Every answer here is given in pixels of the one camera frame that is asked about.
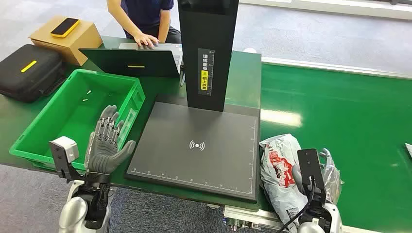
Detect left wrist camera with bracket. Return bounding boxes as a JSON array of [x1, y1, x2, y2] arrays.
[[49, 136, 85, 183]]

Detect pale long beam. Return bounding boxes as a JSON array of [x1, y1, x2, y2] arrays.
[[240, 0, 412, 20]]

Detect green plastic crate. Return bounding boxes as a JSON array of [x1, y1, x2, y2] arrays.
[[9, 68, 146, 171]]

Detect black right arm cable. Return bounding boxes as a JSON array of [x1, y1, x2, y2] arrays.
[[278, 176, 318, 232]]

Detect grey poly mailer red print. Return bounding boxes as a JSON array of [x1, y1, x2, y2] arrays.
[[259, 133, 343, 233]]

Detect phone in yellow case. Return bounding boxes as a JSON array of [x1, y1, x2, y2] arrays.
[[50, 17, 81, 38]]

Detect person's right hand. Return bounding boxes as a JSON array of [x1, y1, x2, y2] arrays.
[[133, 33, 160, 49]]

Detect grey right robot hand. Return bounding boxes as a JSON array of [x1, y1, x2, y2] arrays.
[[292, 164, 305, 195]]

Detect brown cardboard box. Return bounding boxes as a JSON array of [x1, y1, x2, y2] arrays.
[[28, 15, 103, 67]]

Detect black zip carry case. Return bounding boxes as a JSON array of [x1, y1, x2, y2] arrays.
[[0, 44, 67, 103]]

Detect dark laptop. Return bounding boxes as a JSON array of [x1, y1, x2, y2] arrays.
[[79, 42, 184, 78]]

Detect black inbound scanner machine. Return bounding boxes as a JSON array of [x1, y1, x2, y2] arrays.
[[124, 0, 261, 204]]

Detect black yellow label sticker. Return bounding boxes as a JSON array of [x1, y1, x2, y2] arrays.
[[198, 48, 215, 97]]

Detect person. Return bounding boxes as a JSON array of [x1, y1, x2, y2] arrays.
[[106, 0, 182, 49]]

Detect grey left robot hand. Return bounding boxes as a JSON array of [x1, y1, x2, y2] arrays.
[[84, 105, 137, 175]]

